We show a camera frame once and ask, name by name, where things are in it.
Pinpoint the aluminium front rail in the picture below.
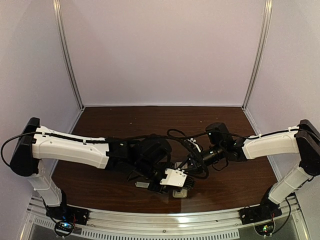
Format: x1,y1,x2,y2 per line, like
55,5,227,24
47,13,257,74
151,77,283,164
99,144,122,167
18,196,311,240

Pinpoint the left circuit board with LED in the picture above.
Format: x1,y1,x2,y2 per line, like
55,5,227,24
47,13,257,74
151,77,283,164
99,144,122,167
54,221,75,238

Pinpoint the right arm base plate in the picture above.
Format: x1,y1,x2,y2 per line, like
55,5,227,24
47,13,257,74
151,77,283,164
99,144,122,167
238,204,282,225

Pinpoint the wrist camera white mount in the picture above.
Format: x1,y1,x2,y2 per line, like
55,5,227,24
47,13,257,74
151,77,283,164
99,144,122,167
159,168,196,190
184,138,203,153

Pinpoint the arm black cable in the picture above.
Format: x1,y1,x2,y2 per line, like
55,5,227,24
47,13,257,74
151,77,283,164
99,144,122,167
184,126,301,151
0,128,211,181

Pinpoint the left aluminium frame post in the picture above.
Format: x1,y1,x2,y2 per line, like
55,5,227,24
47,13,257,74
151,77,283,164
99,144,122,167
53,0,85,110

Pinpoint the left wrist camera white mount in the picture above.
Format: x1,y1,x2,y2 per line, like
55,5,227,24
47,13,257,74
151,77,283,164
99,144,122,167
159,168,196,190

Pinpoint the grey battery cover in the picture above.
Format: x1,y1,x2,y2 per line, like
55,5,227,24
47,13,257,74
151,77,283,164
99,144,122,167
135,181,150,189

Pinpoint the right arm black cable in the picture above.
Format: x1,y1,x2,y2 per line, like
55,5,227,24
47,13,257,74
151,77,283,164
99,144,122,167
184,126,301,151

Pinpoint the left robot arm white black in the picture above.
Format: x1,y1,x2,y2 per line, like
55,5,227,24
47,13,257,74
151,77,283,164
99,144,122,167
9,117,185,219

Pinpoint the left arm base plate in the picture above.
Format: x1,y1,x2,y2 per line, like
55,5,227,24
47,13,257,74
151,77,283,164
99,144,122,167
46,205,89,226

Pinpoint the aluminium frame post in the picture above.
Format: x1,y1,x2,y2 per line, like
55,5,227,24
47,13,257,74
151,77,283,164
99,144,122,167
53,0,85,110
242,0,273,111

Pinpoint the white remote control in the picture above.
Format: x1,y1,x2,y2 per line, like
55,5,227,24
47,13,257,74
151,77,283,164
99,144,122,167
172,161,188,199

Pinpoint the right aluminium frame post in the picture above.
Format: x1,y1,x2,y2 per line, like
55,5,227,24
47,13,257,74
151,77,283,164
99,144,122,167
242,0,273,111

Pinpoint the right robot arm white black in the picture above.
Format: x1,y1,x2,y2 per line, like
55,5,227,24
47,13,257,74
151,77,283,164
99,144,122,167
200,119,320,210

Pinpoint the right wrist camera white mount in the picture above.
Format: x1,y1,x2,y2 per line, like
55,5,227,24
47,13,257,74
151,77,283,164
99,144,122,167
184,138,203,153

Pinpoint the right circuit board with LED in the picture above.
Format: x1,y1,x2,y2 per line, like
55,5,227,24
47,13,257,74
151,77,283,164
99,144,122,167
254,221,275,237

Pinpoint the circuit board with led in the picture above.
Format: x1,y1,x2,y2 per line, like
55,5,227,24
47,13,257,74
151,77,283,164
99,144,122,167
54,221,75,238
254,221,275,237

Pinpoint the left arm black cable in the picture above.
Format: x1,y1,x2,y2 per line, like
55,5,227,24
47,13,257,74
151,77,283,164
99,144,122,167
0,128,211,181

